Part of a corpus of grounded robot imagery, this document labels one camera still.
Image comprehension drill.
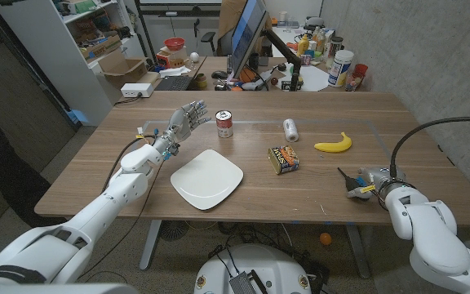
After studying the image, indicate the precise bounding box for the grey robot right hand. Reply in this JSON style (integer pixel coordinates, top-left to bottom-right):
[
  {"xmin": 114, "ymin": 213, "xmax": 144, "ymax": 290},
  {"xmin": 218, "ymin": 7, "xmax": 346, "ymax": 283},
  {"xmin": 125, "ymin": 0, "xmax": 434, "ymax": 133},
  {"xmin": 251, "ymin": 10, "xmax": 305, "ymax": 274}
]
[{"xmin": 347, "ymin": 165, "xmax": 407, "ymax": 202}]

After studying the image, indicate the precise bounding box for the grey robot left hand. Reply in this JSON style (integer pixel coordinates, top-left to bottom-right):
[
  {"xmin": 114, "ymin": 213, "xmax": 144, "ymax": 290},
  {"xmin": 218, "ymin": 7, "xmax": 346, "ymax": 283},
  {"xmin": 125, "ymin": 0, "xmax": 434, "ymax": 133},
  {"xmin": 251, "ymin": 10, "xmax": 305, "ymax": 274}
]
[{"xmin": 153, "ymin": 100, "xmax": 212, "ymax": 156}]

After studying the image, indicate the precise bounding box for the black rubber air blower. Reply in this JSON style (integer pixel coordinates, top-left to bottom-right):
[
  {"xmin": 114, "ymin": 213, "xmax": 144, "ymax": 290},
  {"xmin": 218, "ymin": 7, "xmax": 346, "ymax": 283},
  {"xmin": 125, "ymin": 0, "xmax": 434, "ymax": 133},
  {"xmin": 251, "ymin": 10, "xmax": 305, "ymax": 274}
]
[{"xmin": 337, "ymin": 167, "xmax": 369, "ymax": 201}]

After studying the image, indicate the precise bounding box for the red white soup can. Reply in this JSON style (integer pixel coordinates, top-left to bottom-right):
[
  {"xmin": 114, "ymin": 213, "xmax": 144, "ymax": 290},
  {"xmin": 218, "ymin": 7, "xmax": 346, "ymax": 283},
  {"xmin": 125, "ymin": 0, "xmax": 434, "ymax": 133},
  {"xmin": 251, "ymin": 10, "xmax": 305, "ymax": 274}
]
[{"xmin": 215, "ymin": 109, "xmax": 234, "ymax": 139}]

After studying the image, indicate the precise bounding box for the yellow banana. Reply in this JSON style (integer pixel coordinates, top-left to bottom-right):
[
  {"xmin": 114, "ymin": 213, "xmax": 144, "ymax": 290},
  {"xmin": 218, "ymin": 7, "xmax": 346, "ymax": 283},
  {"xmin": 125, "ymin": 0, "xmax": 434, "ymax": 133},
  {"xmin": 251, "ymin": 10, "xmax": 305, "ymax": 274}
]
[{"xmin": 313, "ymin": 131, "xmax": 353, "ymax": 154}]

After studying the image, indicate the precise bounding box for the white square plate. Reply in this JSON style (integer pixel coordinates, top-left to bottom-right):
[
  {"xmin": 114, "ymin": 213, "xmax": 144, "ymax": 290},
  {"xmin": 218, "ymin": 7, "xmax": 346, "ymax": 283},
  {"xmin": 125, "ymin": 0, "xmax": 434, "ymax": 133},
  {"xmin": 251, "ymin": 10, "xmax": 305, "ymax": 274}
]
[{"xmin": 170, "ymin": 149, "xmax": 245, "ymax": 212}]

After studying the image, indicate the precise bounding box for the black keyboard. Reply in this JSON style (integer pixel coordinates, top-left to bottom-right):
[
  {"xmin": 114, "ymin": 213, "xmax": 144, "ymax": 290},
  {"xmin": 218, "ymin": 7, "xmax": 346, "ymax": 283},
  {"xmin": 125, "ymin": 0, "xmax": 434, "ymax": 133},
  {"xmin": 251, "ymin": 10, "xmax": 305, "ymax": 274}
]
[{"xmin": 154, "ymin": 75, "xmax": 193, "ymax": 91}]

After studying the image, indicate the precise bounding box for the white power box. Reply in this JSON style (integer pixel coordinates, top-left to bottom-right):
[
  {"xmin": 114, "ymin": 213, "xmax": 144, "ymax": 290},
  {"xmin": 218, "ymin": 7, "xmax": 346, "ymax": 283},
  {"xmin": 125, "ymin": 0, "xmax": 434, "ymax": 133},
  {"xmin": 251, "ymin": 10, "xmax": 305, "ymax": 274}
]
[{"xmin": 120, "ymin": 82, "xmax": 155, "ymax": 99}]

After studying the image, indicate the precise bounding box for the clear plastic bin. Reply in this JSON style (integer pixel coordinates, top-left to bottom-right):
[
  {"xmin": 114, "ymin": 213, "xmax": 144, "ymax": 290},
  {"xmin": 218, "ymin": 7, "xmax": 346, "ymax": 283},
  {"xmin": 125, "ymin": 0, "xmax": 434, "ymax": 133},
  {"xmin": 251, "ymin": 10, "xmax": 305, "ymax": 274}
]
[{"xmin": 159, "ymin": 45, "xmax": 189, "ymax": 69}]

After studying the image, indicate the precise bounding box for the wooden desk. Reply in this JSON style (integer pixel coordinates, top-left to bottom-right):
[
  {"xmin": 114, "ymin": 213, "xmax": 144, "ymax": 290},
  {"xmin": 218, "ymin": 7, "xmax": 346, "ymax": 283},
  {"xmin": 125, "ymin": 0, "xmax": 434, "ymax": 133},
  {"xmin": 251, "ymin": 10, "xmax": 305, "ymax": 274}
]
[{"xmin": 185, "ymin": 56, "xmax": 369, "ymax": 92}]

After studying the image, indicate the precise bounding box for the open cardboard box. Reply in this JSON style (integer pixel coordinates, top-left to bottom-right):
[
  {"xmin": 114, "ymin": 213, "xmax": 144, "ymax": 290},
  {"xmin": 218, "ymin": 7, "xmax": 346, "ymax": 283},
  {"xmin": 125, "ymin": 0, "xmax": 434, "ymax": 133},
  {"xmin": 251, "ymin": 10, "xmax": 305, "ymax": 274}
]
[{"xmin": 95, "ymin": 48, "xmax": 149, "ymax": 89}]

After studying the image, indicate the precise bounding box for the red bowl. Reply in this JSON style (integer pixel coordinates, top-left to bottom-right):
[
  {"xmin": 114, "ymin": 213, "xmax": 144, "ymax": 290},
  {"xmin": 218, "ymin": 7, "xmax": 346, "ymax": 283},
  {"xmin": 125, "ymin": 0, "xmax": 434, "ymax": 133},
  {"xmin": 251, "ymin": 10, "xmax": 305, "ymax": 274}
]
[{"xmin": 163, "ymin": 37, "xmax": 186, "ymax": 51}]

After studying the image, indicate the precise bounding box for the orange toy basketball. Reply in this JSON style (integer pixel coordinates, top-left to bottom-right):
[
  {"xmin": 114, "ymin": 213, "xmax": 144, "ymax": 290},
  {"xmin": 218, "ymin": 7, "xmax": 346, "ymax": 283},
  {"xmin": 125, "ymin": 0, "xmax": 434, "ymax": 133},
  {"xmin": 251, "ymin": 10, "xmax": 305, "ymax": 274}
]
[{"xmin": 239, "ymin": 67, "xmax": 257, "ymax": 83}]

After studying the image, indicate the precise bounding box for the black office chair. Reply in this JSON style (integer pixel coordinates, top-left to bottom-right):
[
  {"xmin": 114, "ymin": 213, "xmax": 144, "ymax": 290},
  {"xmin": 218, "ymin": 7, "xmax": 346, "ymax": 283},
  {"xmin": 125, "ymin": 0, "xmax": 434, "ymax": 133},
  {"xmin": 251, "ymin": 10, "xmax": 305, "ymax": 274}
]
[{"xmin": 200, "ymin": 31, "xmax": 233, "ymax": 56}]

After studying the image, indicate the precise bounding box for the blue yellow meat tin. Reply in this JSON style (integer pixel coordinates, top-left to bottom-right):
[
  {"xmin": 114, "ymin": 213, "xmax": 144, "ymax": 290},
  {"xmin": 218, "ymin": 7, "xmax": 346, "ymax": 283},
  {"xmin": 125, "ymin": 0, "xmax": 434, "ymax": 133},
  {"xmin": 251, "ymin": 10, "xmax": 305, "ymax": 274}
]
[{"xmin": 267, "ymin": 145, "xmax": 300, "ymax": 176}]

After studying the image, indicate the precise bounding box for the blue plastic piece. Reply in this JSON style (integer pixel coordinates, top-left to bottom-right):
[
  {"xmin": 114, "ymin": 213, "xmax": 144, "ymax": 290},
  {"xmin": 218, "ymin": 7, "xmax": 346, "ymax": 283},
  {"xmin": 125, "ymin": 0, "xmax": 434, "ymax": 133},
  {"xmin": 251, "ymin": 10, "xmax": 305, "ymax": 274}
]
[{"xmin": 67, "ymin": 109, "xmax": 89, "ymax": 123}]

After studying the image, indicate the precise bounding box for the round grey fan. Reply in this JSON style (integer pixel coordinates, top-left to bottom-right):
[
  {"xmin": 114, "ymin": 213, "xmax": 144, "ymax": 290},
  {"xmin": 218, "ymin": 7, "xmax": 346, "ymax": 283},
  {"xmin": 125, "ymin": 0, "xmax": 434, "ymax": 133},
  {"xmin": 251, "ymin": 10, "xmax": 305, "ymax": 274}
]
[{"xmin": 159, "ymin": 220, "xmax": 189, "ymax": 242}]

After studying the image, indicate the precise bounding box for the printed cardboard box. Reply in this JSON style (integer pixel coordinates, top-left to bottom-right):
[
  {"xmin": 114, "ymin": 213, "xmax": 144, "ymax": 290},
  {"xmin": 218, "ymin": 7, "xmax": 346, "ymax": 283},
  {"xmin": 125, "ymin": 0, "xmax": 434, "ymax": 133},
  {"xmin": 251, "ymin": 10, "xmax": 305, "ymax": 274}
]
[{"xmin": 80, "ymin": 34, "xmax": 122, "ymax": 62}]

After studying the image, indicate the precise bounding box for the wooden table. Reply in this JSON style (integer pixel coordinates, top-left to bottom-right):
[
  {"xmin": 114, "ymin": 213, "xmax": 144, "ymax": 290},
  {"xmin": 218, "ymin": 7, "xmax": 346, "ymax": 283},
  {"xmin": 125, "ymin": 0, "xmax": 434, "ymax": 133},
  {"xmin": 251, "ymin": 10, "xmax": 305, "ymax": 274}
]
[{"xmin": 33, "ymin": 90, "xmax": 470, "ymax": 279}]

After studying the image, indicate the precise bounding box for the computer monitor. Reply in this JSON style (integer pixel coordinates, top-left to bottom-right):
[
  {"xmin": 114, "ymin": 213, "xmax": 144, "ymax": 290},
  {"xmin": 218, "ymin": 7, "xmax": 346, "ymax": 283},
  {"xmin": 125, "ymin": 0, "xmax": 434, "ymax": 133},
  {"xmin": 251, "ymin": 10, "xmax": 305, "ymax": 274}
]
[{"xmin": 229, "ymin": 0, "xmax": 269, "ymax": 79}]

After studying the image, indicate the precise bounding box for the white canister blue label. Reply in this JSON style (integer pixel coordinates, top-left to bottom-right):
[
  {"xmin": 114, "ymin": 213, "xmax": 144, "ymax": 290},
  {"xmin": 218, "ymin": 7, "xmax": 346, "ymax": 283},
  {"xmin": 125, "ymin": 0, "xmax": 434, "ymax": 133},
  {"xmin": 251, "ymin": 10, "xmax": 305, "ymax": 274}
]
[{"xmin": 327, "ymin": 49, "xmax": 355, "ymax": 88}]

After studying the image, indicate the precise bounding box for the white board sheet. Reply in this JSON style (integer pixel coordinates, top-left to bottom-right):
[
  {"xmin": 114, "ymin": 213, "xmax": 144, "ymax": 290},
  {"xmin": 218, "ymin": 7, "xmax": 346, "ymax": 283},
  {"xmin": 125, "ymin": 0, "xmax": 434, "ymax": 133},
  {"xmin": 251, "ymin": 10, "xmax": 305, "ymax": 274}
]
[{"xmin": 277, "ymin": 65, "xmax": 330, "ymax": 92}]

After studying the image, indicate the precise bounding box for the white shelf unit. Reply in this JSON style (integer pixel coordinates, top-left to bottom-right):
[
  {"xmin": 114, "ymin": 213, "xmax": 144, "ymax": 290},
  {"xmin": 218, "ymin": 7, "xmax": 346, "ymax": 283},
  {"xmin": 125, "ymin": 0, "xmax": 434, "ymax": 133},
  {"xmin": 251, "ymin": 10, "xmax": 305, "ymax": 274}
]
[{"xmin": 0, "ymin": 0, "xmax": 146, "ymax": 127}]

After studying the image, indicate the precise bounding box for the yellow mustard bottle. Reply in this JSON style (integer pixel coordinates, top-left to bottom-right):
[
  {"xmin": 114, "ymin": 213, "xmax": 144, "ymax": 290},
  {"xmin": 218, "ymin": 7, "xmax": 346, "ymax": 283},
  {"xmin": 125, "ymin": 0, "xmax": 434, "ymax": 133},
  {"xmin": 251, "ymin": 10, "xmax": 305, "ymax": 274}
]
[{"xmin": 296, "ymin": 33, "xmax": 311, "ymax": 57}]

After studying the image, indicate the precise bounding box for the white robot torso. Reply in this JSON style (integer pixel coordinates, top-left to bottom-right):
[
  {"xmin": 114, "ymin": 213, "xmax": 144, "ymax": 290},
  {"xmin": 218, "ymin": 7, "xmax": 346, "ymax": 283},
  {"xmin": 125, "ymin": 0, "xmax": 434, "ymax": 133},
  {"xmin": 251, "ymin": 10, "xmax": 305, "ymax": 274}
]
[{"xmin": 193, "ymin": 243, "xmax": 313, "ymax": 294}]

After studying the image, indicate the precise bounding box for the grey finned box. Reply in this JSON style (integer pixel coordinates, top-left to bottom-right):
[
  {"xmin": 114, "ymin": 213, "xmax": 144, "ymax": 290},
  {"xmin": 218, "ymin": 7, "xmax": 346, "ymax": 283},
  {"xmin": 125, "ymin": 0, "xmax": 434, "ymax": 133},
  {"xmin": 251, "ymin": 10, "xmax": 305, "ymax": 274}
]
[{"xmin": 229, "ymin": 272, "xmax": 257, "ymax": 294}]

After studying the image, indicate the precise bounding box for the right arm thick black cable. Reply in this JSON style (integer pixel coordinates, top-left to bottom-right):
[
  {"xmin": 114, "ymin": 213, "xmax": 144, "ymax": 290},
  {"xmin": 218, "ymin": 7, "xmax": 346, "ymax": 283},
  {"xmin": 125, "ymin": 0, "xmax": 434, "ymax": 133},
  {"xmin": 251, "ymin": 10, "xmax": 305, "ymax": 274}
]
[{"xmin": 388, "ymin": 116, "xmax": 470, "ymax": 180}]

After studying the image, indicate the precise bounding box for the arm thick black cable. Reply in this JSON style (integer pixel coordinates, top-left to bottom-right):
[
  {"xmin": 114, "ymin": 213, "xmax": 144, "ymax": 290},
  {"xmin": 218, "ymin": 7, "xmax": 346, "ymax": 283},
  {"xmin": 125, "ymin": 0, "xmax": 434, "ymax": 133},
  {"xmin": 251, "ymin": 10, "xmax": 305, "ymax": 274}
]
[
  {"xmin": 101, "ymin": 134, "xmax": 157, "ymax": 193},
  {"xmin": 388, "ymin": 116, "xmax": 470, "ymax": 180}
]

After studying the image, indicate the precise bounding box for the left arm thick black cable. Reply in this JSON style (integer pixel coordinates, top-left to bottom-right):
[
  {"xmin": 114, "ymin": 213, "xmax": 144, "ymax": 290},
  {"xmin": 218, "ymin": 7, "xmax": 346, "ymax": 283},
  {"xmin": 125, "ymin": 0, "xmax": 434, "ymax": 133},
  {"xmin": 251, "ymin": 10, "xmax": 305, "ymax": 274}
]
[{"xmin": 101, "ymin": 134, "xmax": 157, "ymax": 193}]

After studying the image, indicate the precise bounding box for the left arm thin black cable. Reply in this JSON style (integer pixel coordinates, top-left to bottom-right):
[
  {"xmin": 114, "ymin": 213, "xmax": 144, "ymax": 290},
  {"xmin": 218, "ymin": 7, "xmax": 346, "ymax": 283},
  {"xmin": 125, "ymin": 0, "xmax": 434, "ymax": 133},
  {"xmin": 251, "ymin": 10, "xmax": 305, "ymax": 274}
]
[{"xmin": 78, "ymin": 158, "xmax": 166, "ymax": 281}]

